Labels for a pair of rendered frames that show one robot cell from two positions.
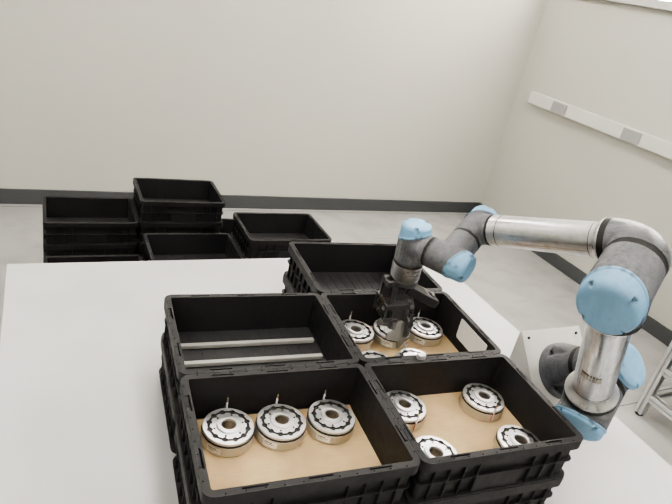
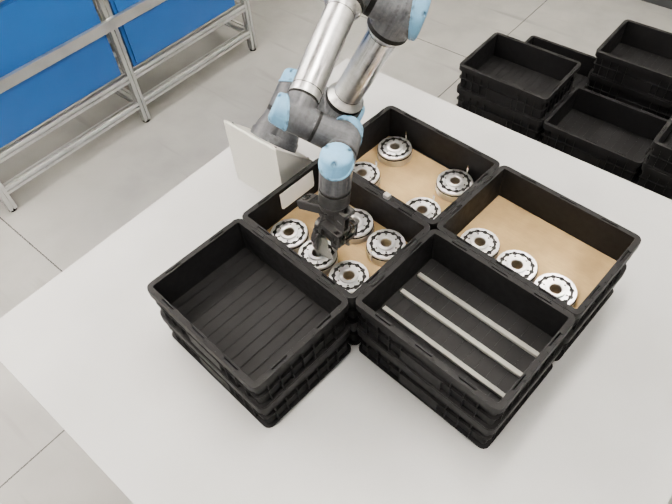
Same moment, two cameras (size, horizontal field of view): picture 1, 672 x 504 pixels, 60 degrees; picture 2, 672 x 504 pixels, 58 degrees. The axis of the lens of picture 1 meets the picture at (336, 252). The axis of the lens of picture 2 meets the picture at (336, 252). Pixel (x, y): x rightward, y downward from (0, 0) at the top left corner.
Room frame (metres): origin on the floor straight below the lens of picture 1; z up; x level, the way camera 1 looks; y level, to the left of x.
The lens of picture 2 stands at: (1.58, 0.75, 2.08)
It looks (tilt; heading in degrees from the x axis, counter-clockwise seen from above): 51 degrees down; 254
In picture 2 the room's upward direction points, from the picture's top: 5 degrees counter-clockwise
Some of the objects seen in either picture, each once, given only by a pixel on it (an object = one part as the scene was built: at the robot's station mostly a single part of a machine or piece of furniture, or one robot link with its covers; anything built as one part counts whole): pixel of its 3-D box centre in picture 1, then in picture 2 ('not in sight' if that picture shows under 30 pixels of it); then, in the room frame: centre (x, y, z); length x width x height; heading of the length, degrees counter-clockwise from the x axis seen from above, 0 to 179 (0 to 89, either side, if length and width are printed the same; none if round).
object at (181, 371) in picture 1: (258, 331); (462, 312); (1.12, 0.13, 0.92); 0.40 x 0.30 x 0.02; 116
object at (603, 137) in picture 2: not in sight; (595, 154); (0.02, -0.67, 0.31); 0.40 x 0.30 x 0.34; 120
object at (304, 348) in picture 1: (255, 349); (460, 324); (1.12, 0.13, 0.87); 0.40 x 0.30 x 0.11; 116
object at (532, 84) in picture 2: not in sight; (510, 108); (0.23, -1.02, 0.37); 0.40 x 0.30 x 0.45; 120
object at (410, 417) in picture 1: (404, 405); (422, 211); (1.05, -0.23, 0.86); 0.10 x 0.10 x 0.01
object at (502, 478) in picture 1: (462, 421); (409, 175); (1.03, -0.36, 0.87); 0.40 x 0.30 x 0.11; 116
